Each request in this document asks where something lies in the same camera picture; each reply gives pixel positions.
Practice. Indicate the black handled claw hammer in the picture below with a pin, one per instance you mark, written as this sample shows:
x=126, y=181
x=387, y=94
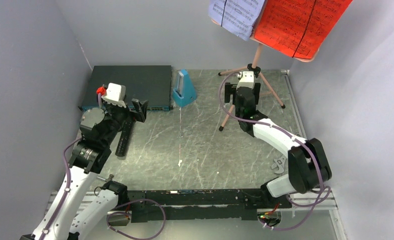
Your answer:
x=105, y=179

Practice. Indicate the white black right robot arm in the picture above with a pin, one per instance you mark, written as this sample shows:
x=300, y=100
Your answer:
x=308, y=166

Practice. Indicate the red sheet music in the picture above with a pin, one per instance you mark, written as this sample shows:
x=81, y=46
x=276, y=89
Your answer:
x=297, y=28

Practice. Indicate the blue sheet music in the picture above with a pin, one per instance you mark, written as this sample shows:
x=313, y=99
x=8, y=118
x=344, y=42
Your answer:
x=236, y=16

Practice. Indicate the red handled tool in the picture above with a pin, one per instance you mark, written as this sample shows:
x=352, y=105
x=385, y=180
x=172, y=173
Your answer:
x=279, y=165

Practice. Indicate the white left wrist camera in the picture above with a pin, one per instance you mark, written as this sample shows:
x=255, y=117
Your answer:
x=113, y=94

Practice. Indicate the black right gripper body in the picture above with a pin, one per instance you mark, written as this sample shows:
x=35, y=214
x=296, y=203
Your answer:
x=231, y=89

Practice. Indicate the black blue network switch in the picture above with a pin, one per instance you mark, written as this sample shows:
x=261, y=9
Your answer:
x=152, y=83

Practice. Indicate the clear plastic metronome cover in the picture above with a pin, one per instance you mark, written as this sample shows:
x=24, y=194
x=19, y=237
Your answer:
x=179, y=85

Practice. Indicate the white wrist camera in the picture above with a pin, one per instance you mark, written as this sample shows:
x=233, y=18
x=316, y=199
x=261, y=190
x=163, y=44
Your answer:
x=113, y=94
x=246, y=79

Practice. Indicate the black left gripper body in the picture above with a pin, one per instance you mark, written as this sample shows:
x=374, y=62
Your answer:
x=117, y=115

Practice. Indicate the pink tripod music stand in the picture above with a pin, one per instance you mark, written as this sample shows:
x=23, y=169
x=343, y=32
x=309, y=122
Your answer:
x=253, y=66

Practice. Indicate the blue metronome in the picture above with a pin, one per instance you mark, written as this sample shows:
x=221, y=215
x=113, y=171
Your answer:
x=189, y=93

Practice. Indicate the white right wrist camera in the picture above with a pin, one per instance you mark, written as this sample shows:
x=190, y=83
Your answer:
x=246, y=79

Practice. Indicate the aluminium frame rail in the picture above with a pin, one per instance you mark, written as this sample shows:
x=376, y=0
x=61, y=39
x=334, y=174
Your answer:
x=308, y=171

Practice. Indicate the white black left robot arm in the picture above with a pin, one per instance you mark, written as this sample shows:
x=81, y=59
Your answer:
x=99, y=127

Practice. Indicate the black microphone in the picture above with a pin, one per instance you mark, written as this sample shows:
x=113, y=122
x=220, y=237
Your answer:
x=124, y=139

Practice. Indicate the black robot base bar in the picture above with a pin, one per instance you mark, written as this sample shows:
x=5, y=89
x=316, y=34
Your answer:
x=199, y=204

